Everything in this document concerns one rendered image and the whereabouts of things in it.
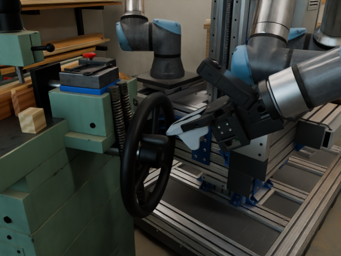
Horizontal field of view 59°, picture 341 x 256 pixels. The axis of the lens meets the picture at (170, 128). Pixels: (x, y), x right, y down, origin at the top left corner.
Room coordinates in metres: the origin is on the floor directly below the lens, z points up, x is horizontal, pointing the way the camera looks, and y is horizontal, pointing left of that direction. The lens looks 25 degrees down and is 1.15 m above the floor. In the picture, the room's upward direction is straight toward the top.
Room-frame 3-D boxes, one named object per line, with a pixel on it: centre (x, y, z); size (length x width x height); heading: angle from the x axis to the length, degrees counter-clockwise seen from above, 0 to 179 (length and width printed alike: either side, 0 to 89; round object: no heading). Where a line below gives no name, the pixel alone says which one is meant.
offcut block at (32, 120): (0.55, 0.28, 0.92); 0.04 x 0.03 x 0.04; 168
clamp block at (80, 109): (0.66, 0.18, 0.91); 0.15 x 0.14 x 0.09; 161
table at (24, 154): (0.69, 0.26, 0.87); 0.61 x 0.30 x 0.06; 161
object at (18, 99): (0.69, 0.31, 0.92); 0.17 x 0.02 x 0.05; 161
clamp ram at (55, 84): (0.69, 0.27, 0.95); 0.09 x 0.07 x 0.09; 161
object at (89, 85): (0.66, 0.17, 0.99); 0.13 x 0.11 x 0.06; 161
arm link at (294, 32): (0.97, -0.37, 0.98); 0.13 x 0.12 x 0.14; 64
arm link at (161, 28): (1.30, 0.02, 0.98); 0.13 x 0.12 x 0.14; 90
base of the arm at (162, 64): (1.30, 0.01, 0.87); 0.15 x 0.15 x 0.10
